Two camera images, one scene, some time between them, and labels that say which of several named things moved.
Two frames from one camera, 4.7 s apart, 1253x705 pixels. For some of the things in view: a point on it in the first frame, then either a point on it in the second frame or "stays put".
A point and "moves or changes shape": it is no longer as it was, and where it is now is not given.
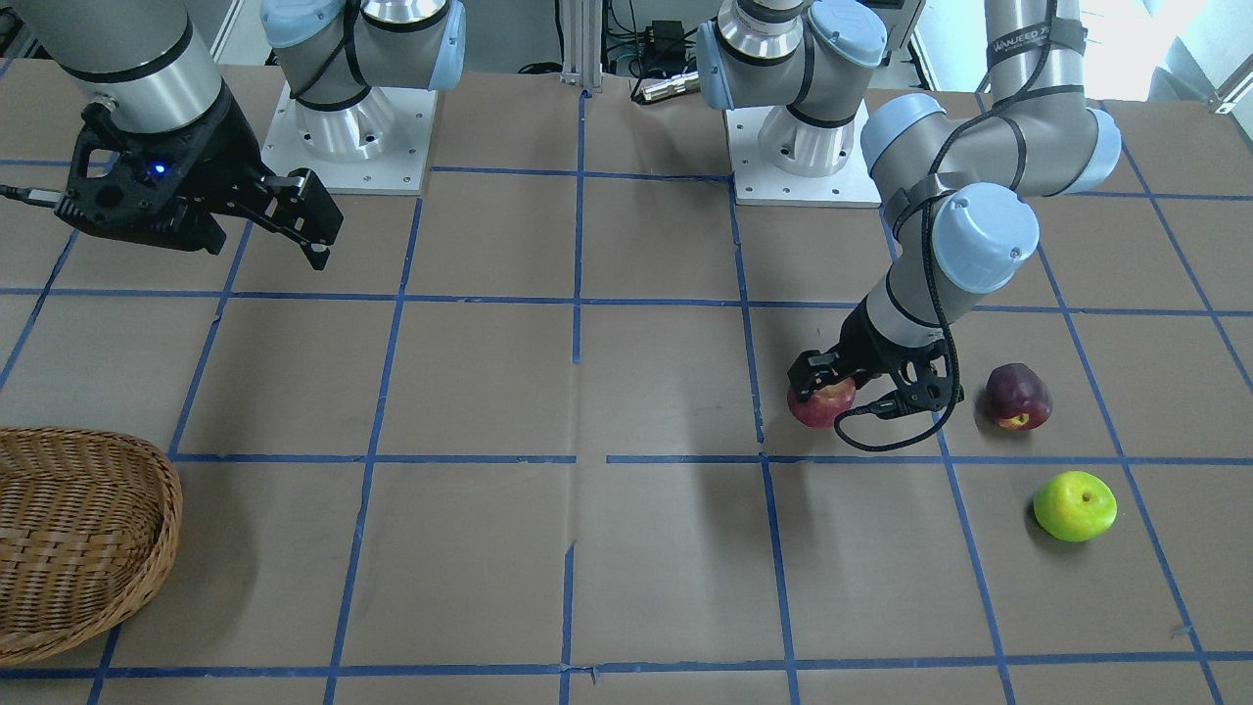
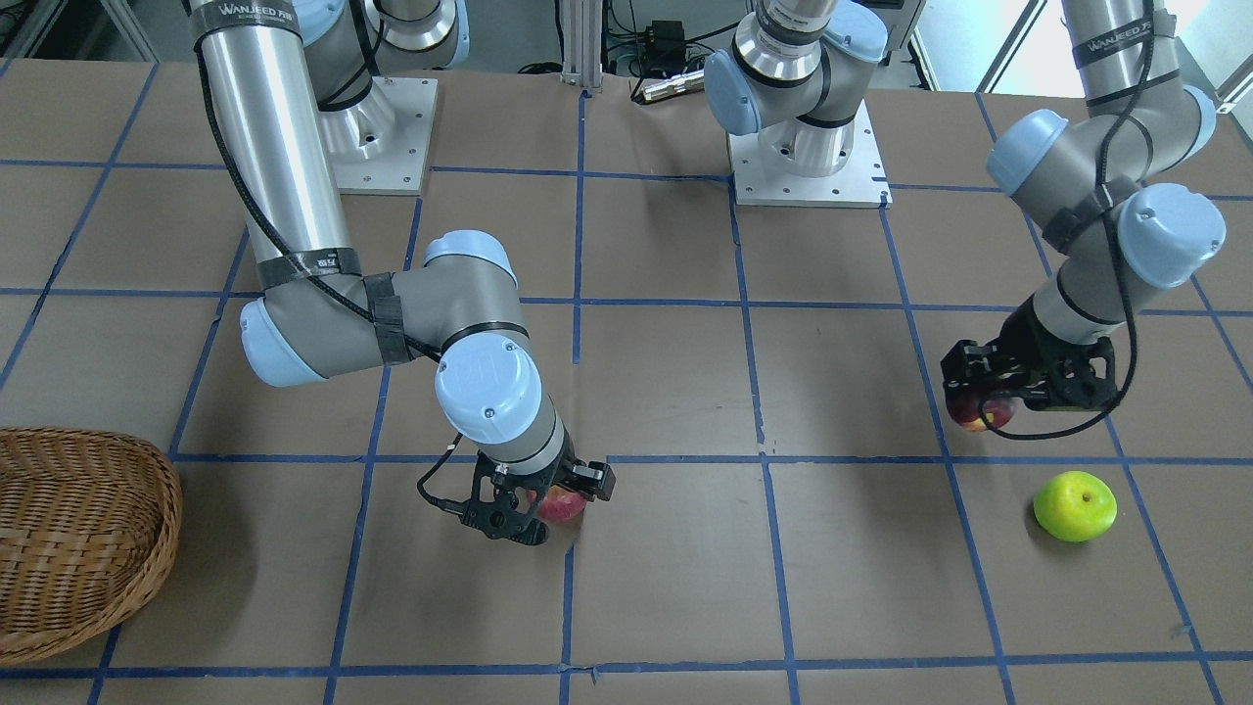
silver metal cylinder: (677, 83) stays put
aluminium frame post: (582, 27) stays put
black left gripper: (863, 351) -> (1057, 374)
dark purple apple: (1017, 398) moves or changes shape
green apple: (1075, 506) stays put
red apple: (821, 408) -> (561, 505)
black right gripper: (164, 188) -> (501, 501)
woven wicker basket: (88, 520) stays put
